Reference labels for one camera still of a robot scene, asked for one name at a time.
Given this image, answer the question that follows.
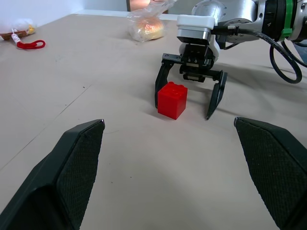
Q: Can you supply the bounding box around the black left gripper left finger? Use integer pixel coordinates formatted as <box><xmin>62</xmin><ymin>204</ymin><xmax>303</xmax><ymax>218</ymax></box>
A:
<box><xmin>0</xmin><ymin>119</ymin><xmax>106</xmax><ymax>230</ymax></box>

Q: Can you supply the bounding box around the red building block cube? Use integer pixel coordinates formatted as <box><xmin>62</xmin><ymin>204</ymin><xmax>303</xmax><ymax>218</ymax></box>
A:
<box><xmin>157</xmin><ymin>81</ymin><xmax>188</xmax><ymax>120</ymax></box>

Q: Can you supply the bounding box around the bread roll in plastic bag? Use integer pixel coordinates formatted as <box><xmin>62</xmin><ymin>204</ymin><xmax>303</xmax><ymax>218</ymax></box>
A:
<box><xmin>127</xmin><ymin>0</ymin><xmax>179</xmax><ymax>43</ymax></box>

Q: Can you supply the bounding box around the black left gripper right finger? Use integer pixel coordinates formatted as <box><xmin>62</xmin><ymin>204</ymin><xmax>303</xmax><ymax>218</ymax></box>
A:
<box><xmin>233</xmin><ymin>116</ymin><xmax>307</xmax><ymax>230</ymax></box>

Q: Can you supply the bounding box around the clear bag with snack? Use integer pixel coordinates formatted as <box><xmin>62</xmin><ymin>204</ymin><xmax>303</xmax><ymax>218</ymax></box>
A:
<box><xmin>0</xmin><ymin>18</ymin><xmax>46</xmax><ymax>50</ymax></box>

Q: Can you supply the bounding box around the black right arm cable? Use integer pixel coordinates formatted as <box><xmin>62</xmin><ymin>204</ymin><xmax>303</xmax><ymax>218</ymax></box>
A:
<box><xmin>212</xmin><ymin>25</ymin><xmax>307</xmax><ymax>84</ymax></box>

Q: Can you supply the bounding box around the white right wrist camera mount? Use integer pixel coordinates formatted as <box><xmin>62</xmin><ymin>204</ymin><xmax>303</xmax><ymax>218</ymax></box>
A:
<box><xmin>177</xmin><ymin>14</ymin><xmax>220</xmax><ymax>60</ymax></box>

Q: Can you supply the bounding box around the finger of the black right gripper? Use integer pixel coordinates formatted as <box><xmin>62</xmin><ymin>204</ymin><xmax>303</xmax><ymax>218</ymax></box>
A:
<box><xmin>205</xmin><ymin>70</ymin><xmax>228</xmax><ymax>120</ymax></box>
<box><xmin>154</xmin><ymin>59</ymin><xmax>177</xmax><ymax>110</ymax></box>

